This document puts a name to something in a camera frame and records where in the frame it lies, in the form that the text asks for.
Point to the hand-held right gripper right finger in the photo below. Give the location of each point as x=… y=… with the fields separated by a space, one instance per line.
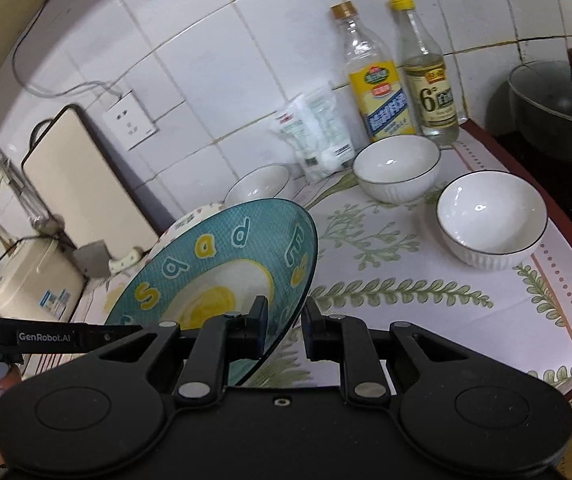
x=310 y=327

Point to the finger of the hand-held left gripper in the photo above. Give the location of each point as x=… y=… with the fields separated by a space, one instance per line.
x=113 y=336

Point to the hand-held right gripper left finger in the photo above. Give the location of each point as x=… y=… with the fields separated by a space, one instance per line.
x=262 y=322

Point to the teal egg print plate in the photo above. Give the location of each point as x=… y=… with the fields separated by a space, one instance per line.
x=216 y=260

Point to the floral print bowl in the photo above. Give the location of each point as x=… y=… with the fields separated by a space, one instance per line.
x=186 y=220

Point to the white ribbed bowl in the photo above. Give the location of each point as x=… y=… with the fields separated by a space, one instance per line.
x=257 y=185
x=490 y=220
x=395 y=165

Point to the beige rice cooker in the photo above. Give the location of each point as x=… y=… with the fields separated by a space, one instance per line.
x=36 y=280

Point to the grey knife blade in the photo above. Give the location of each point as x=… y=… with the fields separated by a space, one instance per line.
x=93 y=259

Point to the floral tablecloth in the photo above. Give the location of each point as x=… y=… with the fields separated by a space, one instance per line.
x=390 y=270

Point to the hanging metal whisk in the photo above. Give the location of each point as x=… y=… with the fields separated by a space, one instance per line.
x=31 y=200

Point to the beige cutting board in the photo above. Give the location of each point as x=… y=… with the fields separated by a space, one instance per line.
x=86 y=180

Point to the plastic bag of rock sugar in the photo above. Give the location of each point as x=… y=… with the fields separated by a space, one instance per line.
x=313 y=135

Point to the brown cap yellow label bottle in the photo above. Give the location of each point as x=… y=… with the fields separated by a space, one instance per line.
x=378 y=95

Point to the yellow cap clear bottle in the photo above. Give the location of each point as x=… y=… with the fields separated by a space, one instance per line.
x=428 y=90

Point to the black stove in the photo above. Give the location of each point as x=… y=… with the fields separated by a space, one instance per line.
x=540 y=175

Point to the black wok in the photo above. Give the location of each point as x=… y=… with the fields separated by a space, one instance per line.
x=555 y=132

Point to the glass wok lid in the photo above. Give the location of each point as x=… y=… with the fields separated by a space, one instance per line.
x=560 y=90

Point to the white wall socket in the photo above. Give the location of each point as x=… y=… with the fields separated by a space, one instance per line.
x=130 y=120

